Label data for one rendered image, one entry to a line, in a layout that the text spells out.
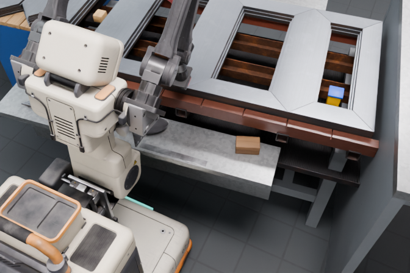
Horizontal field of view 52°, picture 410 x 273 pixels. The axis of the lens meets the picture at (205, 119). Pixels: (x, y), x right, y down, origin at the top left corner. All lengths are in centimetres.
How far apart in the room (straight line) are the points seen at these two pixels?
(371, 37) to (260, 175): 89
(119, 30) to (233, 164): 86
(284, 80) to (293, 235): 93
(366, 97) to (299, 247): 92
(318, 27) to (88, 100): 128
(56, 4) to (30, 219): 70
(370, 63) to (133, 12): 116
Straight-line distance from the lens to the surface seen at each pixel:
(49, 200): 149
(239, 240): 235
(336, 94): 181
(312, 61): 197
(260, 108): 175
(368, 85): 193
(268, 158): 180
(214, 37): 204
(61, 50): 128
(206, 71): 186
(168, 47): 129
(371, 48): 213
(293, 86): 183
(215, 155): 179
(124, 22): 216
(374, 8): 402
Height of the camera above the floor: 213
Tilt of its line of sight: 50 degrees down
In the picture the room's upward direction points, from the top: 1 degrees clockwise
